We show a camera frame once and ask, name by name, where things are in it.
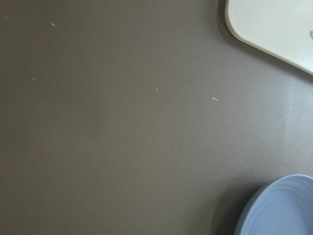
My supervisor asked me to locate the blue round plate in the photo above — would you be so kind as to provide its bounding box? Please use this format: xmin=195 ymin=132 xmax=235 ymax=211
xmin=234 ymin=174 xmax=313 ymax=235

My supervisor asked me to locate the cream rectangular tray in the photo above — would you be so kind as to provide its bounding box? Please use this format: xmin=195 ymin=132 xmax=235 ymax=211
xmin=225 ymin=0 xmax=313 ymax=74

